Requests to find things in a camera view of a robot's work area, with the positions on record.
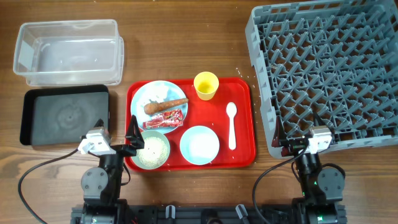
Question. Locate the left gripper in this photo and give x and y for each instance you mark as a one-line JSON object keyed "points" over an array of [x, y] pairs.
{"points": [[134, 139]]}

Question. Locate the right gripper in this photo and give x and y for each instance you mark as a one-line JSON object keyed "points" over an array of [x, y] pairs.
{"points": [[280, 140]]}

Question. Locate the orange carrot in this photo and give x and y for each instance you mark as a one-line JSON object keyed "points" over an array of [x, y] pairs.
{"points": [[153, 108]]}

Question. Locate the green bowl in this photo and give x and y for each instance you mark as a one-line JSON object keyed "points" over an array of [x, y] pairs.
{"points": [[147, 134]]}

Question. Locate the light blue plate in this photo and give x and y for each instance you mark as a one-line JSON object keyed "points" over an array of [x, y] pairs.
{"points": [[141, 97]]}

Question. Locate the white tissue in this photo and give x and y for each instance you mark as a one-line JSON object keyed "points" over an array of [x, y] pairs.
{"points": [[159, 94]]}

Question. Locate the red snack wrapper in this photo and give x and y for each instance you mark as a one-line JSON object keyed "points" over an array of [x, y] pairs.
{"points": [[168, 119]]}

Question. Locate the white plastic spoon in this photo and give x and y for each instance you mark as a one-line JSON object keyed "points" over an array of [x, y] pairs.
{"points": [[231, 111]]}

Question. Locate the light blue bowl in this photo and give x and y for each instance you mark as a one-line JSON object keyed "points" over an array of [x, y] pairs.
{"points": [[199, 145]]}

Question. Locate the yellow plastic cup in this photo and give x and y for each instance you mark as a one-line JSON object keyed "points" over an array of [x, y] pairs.
{"points": [[206, 85]]}

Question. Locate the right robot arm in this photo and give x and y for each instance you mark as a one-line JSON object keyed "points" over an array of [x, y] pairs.
{"points": [[322, 184]]}

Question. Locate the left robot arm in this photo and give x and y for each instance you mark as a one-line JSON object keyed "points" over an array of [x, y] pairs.
{"points": [[102, 184]]}

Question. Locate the grey dishwasher rack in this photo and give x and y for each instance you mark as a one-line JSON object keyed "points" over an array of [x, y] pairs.
{"points": [[336, 59]]}

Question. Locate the white rice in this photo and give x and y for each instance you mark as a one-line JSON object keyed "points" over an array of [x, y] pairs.
{"points": [[154, 153]]}

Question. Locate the red serving tray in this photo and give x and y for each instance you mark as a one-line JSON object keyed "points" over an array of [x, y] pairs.
{"points": [[212, 114]]}

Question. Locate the black plastic tray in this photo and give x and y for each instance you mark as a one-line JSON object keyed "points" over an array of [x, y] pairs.
{"points": [[62, 115]]}

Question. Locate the clear plastic bin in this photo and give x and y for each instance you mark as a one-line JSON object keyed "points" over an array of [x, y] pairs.
{"points": [[69, 53]]}

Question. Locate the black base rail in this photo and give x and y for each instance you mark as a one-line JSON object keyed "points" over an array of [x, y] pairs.
{"points": [[275, 214]]}

